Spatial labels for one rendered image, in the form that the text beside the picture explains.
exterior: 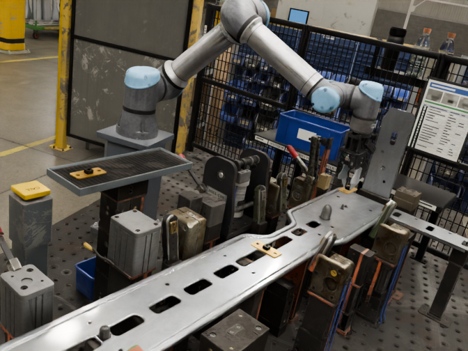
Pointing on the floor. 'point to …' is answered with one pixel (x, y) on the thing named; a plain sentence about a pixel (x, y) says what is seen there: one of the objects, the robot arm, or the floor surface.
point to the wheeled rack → (41, 24)
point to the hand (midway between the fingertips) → (349, 184)
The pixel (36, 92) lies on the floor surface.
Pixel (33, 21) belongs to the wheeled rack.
